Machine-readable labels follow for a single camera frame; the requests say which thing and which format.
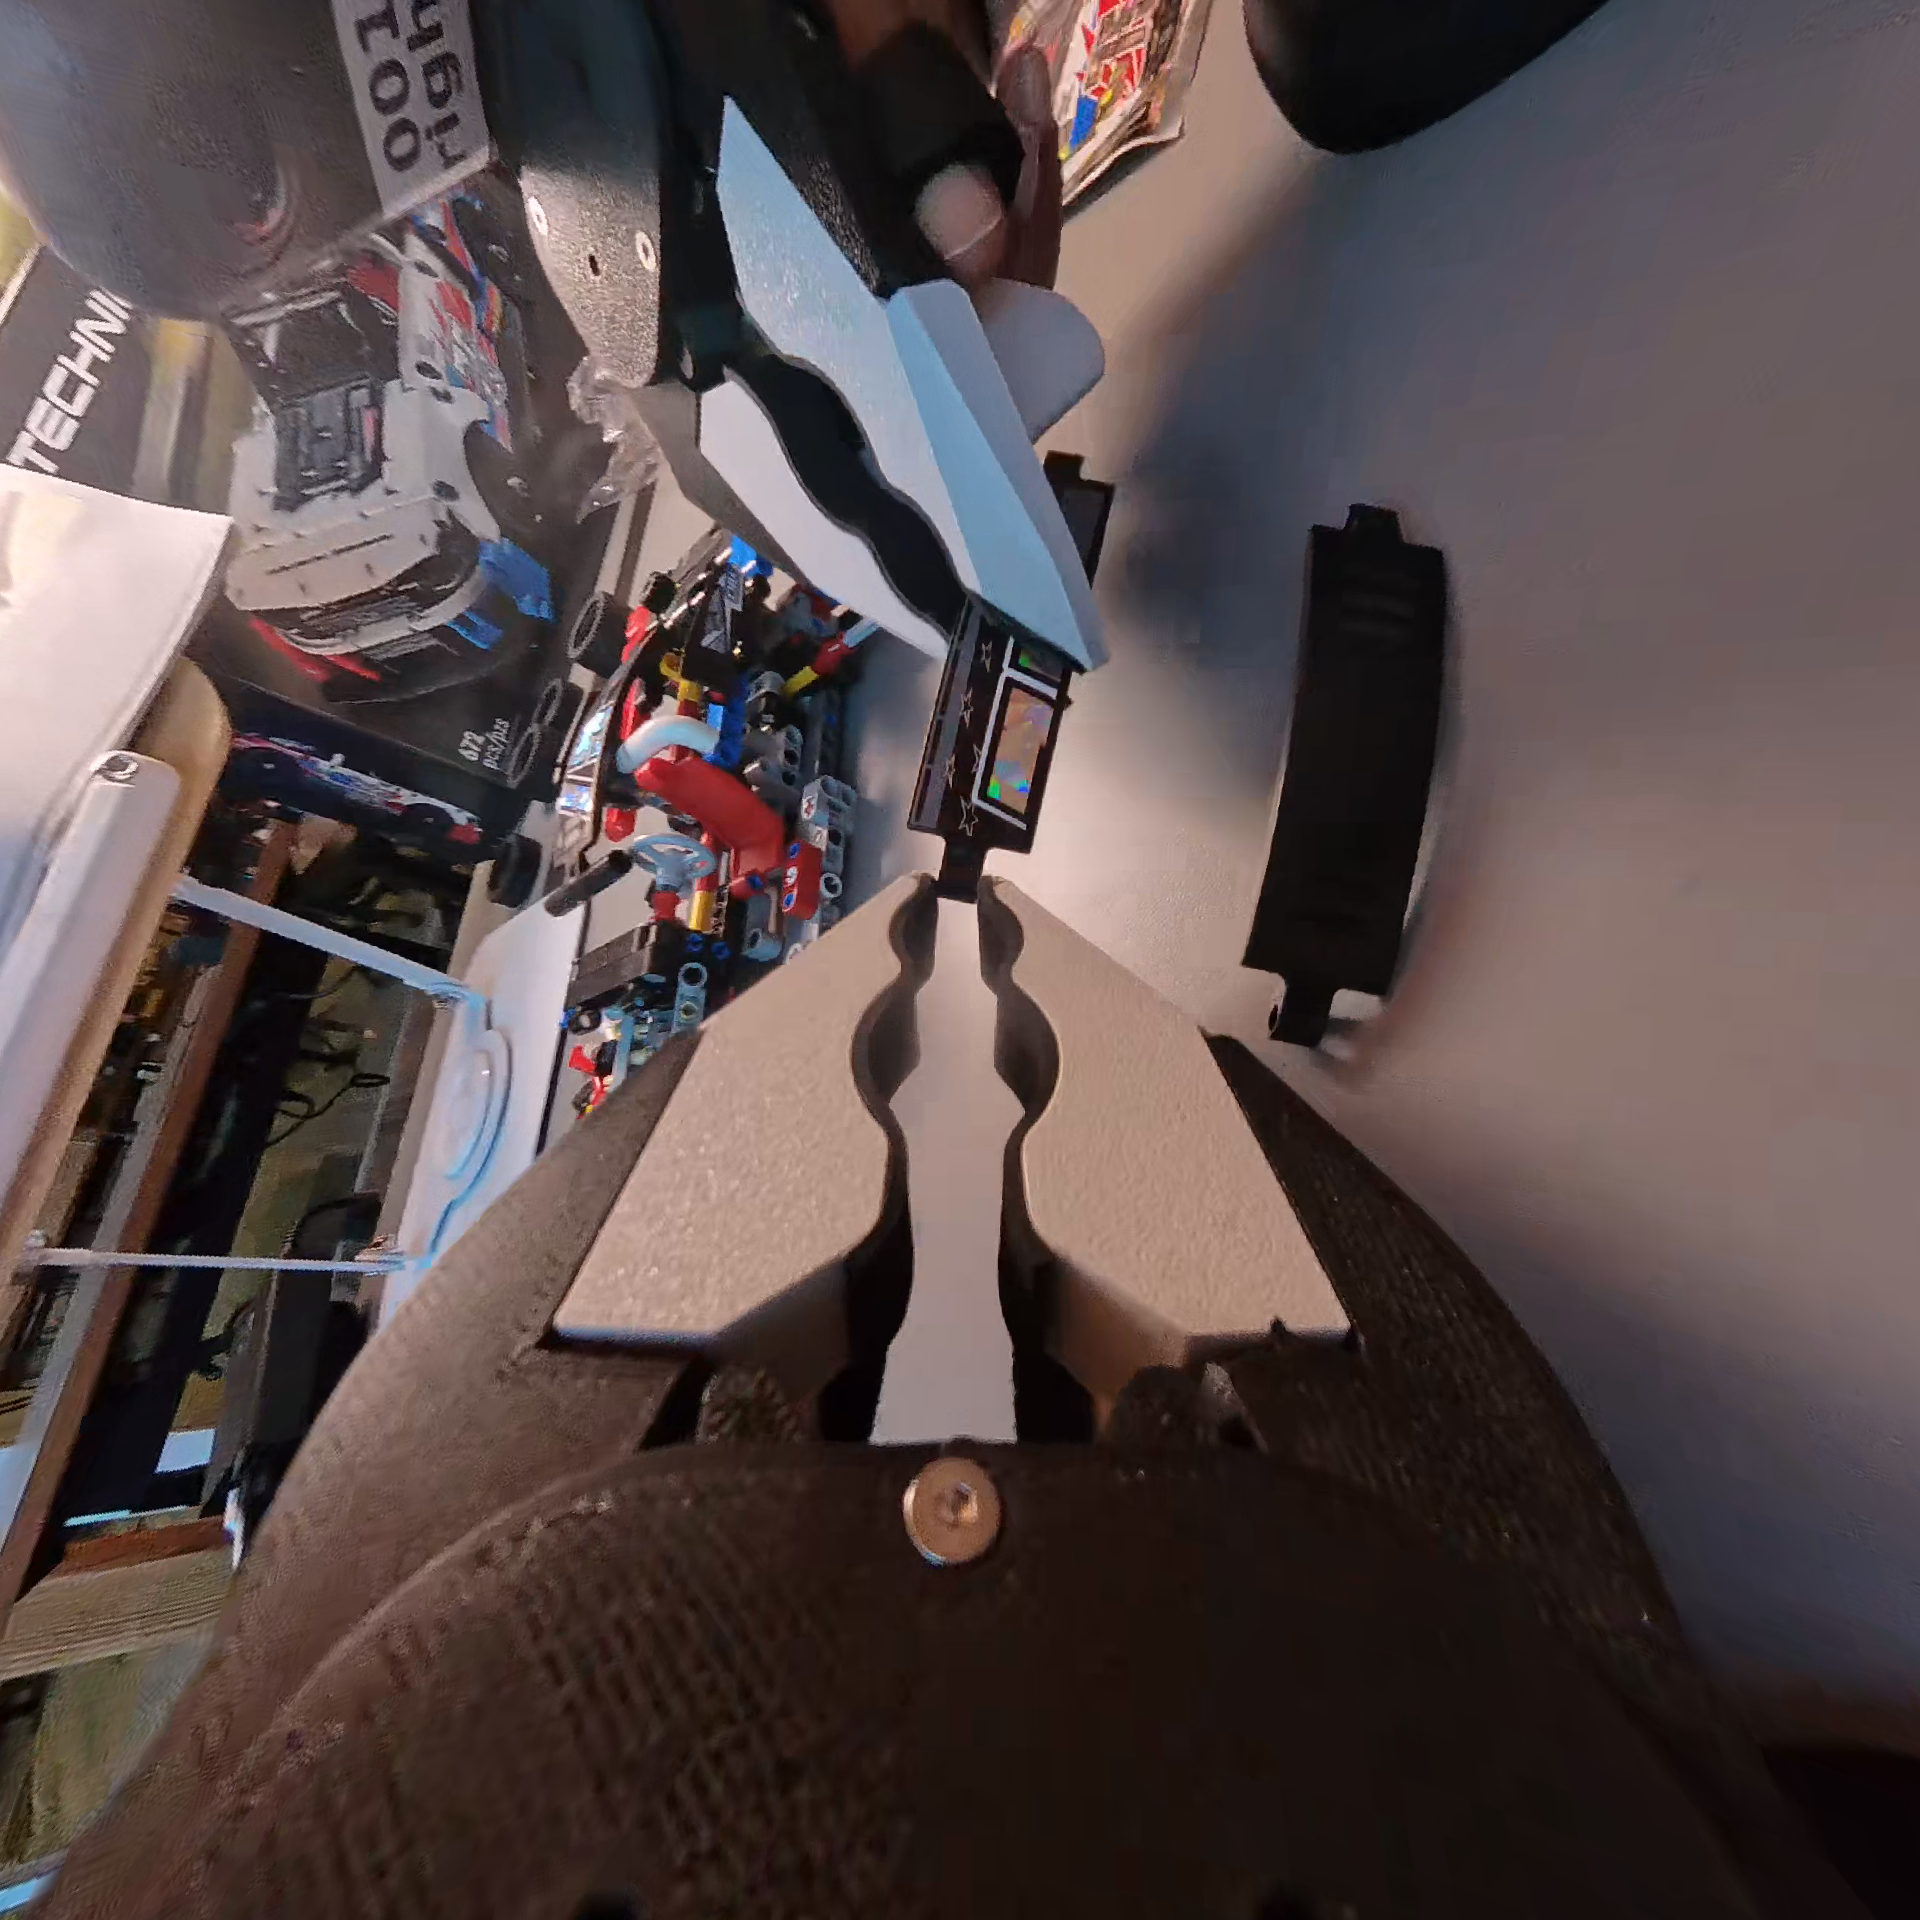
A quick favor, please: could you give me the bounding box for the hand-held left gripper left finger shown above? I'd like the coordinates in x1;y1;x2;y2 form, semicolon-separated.
552;872;939;1433

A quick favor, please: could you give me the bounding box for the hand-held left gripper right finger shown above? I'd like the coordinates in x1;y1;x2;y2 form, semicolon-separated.
976;878;1355;1433

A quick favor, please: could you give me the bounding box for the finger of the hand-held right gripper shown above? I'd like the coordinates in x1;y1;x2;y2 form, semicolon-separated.
717;96;1115;665
656;375;980;656

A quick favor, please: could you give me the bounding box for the black curved lego panel with stickers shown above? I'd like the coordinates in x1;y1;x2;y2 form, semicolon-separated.
907;449;1121;902

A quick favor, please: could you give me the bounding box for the lego sticker sheet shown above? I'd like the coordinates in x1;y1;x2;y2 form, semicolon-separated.
996;0;1209;204

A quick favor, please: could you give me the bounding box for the lego race car model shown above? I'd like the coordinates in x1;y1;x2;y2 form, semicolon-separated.
547;532;880;1127

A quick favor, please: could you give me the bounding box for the lego set box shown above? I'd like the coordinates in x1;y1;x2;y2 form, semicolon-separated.
0;186;671;863

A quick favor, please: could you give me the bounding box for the plain black curved lego panel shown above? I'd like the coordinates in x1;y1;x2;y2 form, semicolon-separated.
1242;504;1449;1047

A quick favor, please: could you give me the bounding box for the person's right hand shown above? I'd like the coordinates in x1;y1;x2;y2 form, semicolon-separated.
914;0;1069;295

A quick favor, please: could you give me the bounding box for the white rounded board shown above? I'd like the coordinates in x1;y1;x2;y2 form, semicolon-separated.
381;900;587;1320

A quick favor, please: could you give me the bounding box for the white paper booklet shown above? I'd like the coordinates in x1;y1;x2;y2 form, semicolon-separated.
0;463;233;902

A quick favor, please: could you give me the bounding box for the black rounded case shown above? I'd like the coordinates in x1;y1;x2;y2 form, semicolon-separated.
1242;0;1613;153

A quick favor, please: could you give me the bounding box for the wooden shelf frame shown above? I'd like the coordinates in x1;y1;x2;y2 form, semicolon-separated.
0;660;301;1682

